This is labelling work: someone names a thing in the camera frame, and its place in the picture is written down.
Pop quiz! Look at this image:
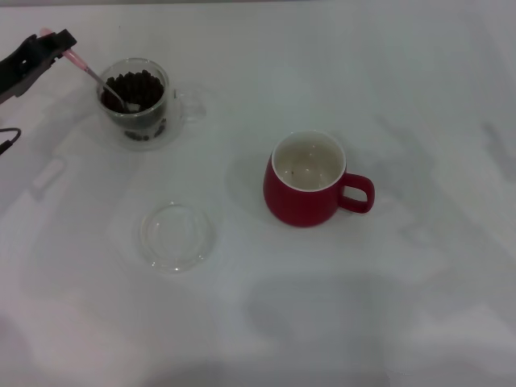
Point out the double-walled glass cup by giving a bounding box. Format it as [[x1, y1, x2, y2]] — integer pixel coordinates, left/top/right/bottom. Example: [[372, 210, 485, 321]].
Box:
[[95, 57, 207, 152]]

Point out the clear glass dish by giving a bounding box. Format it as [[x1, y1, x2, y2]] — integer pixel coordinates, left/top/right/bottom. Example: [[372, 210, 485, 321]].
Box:
[[139, 200, 217, 275]]

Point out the pink-handled metal spoon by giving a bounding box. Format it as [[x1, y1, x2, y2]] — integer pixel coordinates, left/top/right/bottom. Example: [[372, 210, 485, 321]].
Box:
[[39, 27, 141, 114]]

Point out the dark wrist cable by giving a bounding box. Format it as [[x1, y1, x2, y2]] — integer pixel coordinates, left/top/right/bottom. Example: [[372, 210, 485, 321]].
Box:
[[0, 127, 23, 157]]

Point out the red ceramic mug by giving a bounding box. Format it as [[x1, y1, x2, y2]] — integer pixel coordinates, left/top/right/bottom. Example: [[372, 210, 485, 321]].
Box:
[[263, 129, 376, 229]]

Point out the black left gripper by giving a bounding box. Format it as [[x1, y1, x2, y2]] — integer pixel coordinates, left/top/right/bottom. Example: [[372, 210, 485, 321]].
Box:
[[0, 28, 78, 106]]

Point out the roasted coffee beans pile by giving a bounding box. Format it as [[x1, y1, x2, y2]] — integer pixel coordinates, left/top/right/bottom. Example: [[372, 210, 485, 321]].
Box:
[[100, 70, 165, 141]]

